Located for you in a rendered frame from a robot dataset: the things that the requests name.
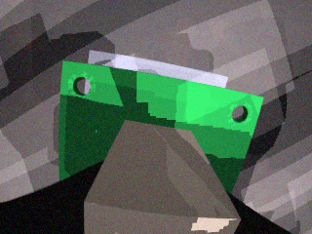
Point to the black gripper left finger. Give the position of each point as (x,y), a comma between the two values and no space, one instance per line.
(56,209)

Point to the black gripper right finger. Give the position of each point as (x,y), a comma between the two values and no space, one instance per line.
(252,222)

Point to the green circuit board with square handle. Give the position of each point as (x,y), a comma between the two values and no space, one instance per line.
(171,149)

